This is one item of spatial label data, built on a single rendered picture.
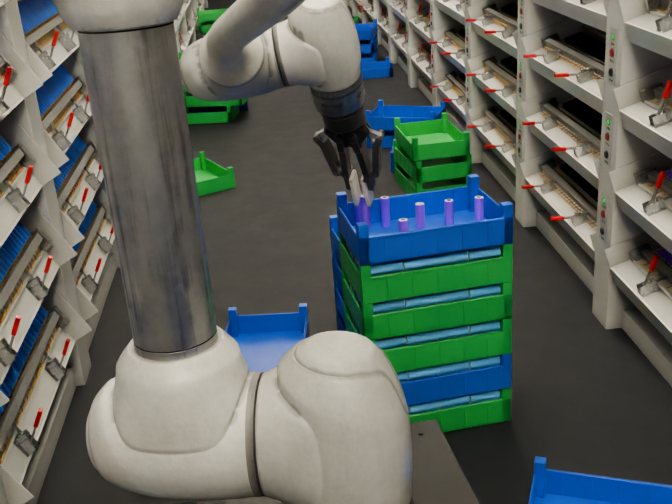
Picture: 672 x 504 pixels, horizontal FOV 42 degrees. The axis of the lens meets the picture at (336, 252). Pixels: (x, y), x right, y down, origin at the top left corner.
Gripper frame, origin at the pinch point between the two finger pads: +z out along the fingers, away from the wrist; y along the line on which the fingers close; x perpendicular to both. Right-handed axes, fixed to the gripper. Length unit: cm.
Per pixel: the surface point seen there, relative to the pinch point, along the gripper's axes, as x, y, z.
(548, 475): -35, 37, 37
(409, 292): -11.8, 9.7, 15.5
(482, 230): -0.8, 22.4, 9.1
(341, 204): 3.9, -6.7, 8.7
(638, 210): 28, 50, 31
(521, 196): 88, 16, 88
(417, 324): -14.2, 10.8, 22.2
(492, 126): 135, -1, 99
